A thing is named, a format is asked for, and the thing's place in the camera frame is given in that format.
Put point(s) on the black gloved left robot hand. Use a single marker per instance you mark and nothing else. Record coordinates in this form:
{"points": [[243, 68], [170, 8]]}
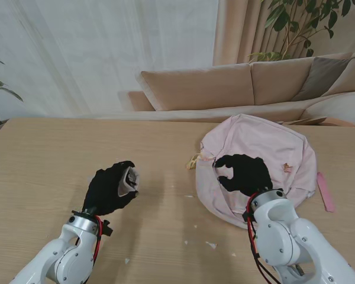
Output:
{"points": [[103, 192]]}

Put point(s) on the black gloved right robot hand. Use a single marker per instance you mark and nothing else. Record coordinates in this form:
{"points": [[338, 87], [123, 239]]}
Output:
{"points": [[248, 174]]}

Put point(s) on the beige soft glasses pouch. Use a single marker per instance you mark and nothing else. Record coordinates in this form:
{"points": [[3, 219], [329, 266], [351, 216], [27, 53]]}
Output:
{"points": [[125, 186]]}

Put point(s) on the pale pink backpack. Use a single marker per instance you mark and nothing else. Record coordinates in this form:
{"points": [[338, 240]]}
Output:
{"points": [[254, 136]]}

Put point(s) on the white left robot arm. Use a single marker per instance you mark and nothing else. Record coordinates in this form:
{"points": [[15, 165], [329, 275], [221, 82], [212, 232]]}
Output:
{"points": [[68, 254]]}

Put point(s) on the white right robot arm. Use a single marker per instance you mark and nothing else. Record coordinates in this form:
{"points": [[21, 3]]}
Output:
{"points": [[284, 236]]}

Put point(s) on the brown cardboard piece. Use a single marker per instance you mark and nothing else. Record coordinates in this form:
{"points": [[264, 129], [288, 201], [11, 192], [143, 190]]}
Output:
{"points": [[307, 120]]}

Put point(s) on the beige sofa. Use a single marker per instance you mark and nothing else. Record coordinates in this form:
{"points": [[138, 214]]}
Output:
{"points": [[201, 88]]}

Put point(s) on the white sofa cushion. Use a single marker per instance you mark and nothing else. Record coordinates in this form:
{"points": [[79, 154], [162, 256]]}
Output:
{"points": [[340, 106]]}

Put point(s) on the grey sofa cushion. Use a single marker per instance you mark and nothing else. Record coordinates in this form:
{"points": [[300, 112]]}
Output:
{"points": [[319, 77]]}

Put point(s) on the beige pleated curtain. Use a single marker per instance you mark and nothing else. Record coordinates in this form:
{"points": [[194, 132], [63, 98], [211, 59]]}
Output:
{"points": [[242, 35]]}

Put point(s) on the white sheer curtain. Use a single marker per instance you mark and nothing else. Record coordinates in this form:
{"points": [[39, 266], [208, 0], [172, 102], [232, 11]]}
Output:
{"points": [[106, 44]]}

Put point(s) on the small green houseplant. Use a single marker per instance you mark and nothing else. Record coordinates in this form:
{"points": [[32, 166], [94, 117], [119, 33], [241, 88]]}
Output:
{"points": [[0, 83]]}

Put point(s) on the tall green leafy plant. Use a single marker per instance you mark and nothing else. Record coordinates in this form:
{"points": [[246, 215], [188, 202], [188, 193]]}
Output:
{"points": [[279, 20]]}

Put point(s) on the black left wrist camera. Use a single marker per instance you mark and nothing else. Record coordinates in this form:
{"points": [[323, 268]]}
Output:
{"points": [[107, 228]]}

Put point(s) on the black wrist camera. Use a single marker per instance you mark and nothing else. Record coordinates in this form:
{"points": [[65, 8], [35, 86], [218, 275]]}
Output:
{"points": [[246, 216], [107, 228]]}

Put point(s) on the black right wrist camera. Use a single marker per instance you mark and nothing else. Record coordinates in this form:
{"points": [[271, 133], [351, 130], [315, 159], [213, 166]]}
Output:
{"points": [[246, 216]]}

